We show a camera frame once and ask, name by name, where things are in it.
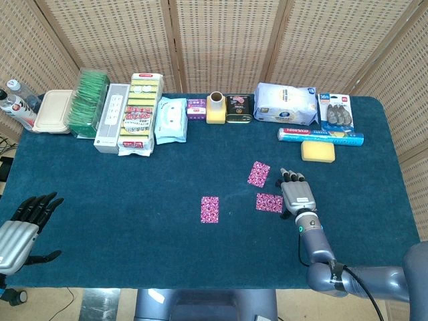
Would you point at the teal table cloth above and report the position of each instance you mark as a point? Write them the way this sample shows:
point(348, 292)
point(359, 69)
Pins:
point(133, 200)

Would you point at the black equipment beside table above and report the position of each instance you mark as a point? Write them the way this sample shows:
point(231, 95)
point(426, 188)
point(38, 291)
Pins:
point(5, 167)

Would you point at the shiny metal floor plate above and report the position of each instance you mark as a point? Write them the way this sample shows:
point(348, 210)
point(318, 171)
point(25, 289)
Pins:
point(100, 304)

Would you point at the yellow green scouring sponge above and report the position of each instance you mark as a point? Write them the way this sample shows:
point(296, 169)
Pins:
point(317, 152)

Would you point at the white bottle red label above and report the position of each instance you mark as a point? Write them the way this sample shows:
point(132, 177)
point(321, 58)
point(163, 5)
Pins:
point(16, 112)

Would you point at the yellow sponge under paper roll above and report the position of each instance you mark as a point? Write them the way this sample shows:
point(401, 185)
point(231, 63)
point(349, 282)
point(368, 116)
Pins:
point(215, 117)

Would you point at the black gold luncheon meat can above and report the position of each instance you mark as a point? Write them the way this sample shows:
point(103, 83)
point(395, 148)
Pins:
point(238, 108)

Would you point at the small purple box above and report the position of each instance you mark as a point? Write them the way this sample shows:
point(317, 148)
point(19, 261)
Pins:
point(196, 110)

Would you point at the black caster wheel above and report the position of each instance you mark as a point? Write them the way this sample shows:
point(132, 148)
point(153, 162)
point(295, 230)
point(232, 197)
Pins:
point(20, 296)

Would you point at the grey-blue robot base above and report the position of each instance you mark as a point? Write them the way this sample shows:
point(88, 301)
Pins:
point(207, 304)

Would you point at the clear water bottle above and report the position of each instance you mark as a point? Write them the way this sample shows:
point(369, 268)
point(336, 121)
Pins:
point(23, 93)

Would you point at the correction tape blister pack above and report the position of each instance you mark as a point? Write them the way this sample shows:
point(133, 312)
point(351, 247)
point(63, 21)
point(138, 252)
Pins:
point(336, 112)

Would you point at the long white power strip box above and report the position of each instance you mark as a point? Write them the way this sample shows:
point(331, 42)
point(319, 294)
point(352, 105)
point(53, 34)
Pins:
point(110, 127)

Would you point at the blue cling film roll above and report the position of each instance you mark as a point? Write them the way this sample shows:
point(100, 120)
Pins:
point(321, 137)

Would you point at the clear box green tea bags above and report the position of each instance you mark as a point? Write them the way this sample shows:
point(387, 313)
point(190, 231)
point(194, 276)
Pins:
point(87, 107)

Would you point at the white paper roll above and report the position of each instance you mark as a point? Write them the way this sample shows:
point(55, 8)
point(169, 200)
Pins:
point(216, 104)

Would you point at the woven bamboo folding screen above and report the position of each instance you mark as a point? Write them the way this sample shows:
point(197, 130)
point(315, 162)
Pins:
point(227, 43)

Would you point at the yellow sponge multipack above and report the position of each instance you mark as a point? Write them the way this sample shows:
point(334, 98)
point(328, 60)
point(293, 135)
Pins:
point(138, 117)

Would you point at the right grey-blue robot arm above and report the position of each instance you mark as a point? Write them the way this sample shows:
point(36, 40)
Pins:
point(319, 244)

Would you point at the beige lidded food container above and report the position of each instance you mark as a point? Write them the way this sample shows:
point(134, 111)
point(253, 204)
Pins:
point(51, 112)

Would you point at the white blue tissue pack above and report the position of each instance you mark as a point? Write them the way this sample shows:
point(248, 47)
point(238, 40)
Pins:
point(284, 103)

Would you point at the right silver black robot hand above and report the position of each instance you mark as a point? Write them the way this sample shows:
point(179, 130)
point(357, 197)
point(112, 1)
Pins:
point(299, 195)

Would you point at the light blue wet wipes pack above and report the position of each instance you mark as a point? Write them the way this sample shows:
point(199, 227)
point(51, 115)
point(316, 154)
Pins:
point(170, 122)

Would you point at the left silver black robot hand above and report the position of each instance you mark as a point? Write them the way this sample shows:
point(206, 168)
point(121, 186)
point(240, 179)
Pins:
point(16, 237)

